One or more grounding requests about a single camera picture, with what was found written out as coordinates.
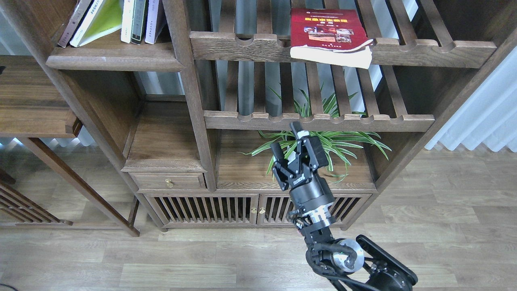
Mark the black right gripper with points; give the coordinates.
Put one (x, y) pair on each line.
(308, 191)

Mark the red book with photos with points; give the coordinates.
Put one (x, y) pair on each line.
(329, 36)

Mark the yellow green book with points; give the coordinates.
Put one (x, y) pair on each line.
(102, 17)

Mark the dark maroon book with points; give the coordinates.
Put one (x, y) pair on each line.
(80, 9)

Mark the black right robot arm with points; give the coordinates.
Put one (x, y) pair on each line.
(357, 263)

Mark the green spider plant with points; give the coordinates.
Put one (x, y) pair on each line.
(336, 142)

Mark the brass cabinet door knobs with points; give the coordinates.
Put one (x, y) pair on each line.
(255, 210)

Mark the dark wooden bookshelf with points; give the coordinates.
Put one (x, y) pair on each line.
(183, 109)

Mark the brass drawer knob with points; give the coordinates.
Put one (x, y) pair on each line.
(169, 183)

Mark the white curtain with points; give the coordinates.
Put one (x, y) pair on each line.
(489, 117)

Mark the lavender upright book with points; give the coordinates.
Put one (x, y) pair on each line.
(156, 20)

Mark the dark green upright book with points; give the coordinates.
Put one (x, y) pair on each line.
(139, 21)

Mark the white upright book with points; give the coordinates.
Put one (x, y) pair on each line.
(127, 18)

